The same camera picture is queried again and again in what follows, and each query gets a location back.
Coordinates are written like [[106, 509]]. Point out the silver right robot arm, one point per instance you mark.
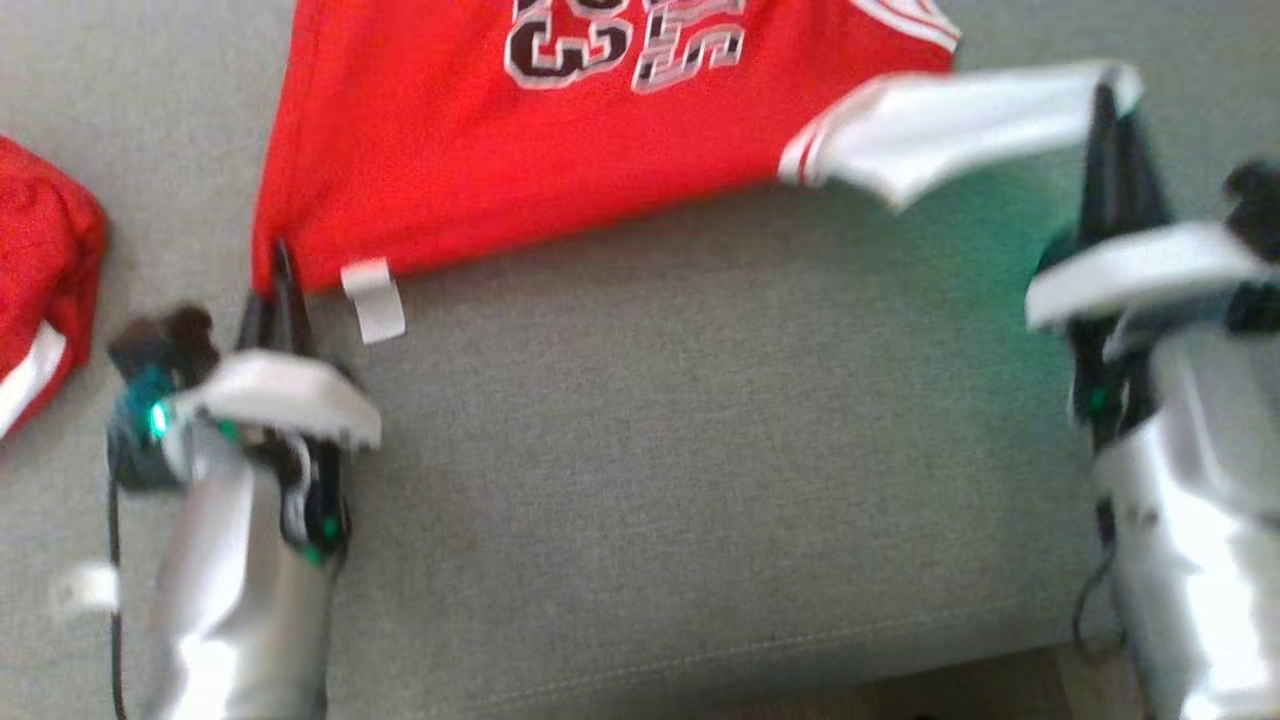
[[1200, 520]]

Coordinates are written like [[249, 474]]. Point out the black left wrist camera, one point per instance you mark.
[[160, 390]]

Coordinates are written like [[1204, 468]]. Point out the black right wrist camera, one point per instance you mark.
[[1258, 205]]

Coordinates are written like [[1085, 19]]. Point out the grey sofa seat cushion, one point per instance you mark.
[[700, 450]]

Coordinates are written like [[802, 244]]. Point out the red shorts white stripes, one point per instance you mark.
[[45, 260]]

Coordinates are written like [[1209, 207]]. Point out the white-plated left gripper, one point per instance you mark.
[[290, 400]]

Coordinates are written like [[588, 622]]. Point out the white-plated right gripper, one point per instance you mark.
[[1130, 270]]

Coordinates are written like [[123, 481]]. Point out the red basketball jersey white trim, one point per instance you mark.
[[450, 150]]

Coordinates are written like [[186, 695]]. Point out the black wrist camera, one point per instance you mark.
[[1258, 205], [160, 390]]

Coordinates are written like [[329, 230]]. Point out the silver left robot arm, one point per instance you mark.
[[240, 600]]

